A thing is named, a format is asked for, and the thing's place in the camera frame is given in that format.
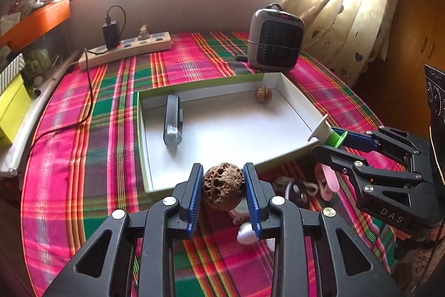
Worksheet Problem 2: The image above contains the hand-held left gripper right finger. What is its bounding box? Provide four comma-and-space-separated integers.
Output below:
243, 163, 406, 297

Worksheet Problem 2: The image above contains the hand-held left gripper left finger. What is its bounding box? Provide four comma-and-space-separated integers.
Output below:
42, 163, 204, 297

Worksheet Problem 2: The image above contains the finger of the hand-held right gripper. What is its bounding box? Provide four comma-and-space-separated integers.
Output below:
311, 144, 427, 202
330, 125, 432, 176

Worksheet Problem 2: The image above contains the large brown walnut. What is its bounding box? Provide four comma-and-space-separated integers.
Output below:
202, 162, 247, 212

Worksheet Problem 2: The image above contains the small white plastic item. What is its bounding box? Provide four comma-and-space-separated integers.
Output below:
236, 223, 275, 249

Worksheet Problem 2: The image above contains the shallow green white box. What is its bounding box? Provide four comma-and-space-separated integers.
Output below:
137, 72, 329, 194

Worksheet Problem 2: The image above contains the black stapler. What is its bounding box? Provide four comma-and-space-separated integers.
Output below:
163, 94, 184, 147

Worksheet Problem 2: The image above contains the plaid tablecloth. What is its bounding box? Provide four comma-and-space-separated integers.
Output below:
21, 31, 414, 297

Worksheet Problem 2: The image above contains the wooden cabinet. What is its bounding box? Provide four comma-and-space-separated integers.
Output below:
351, 0, 445, 144

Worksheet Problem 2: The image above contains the grey portable fan heater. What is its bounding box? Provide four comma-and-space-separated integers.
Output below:
246, 3, 306, 71

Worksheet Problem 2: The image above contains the cream heart print curtain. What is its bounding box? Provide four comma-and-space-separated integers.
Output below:
280, 0, 406, 87

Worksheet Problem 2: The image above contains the beige power strip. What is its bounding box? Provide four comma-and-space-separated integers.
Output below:
78, 31, 173, 71

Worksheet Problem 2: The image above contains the black charger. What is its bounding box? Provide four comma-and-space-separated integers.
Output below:
102, 22, 120, 50

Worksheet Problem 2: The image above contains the yellow box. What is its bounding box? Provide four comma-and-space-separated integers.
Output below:
0, 76, 32, 148

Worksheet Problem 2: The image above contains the dark green container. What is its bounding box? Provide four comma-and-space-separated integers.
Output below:
24, 48, 53, 82

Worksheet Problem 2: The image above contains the orange tray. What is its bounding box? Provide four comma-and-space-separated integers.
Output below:
0, 0, 71, 47

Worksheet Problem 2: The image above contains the white cord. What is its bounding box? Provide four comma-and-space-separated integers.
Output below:
271, 177, 318, 197

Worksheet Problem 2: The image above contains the black charger cable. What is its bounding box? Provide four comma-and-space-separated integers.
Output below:
29, 6, 126, 158

